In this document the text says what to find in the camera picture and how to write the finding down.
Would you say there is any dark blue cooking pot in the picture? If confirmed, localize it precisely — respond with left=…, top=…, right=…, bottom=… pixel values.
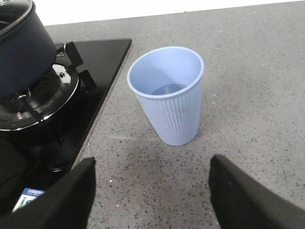
left=0, top=2, right=57, bottom=98

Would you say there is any black gas burner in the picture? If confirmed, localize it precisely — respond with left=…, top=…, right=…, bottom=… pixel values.
left=0, top=63, right=79, bottom=125

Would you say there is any light blue ribbed cup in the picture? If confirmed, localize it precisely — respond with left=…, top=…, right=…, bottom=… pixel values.
left=127, top=46, right=204, bottom=146

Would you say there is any black glass gas stove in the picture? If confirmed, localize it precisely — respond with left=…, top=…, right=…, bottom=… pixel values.
left=0, top=38, right=132, bottom=215

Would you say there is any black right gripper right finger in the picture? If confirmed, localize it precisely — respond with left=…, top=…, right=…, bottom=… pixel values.
left=209, top=154, right=305, bottom=229

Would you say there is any blue energy label sticker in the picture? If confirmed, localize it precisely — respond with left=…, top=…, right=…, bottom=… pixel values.
left=12, top=188, right=45, bottom=213

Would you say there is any black pot support grate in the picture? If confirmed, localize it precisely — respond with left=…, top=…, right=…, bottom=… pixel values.
left=0, top=41, right=98, bottom=132

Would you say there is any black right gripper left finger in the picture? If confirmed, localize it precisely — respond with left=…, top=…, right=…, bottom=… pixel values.
left=0, top=157, right=96, bottom=229

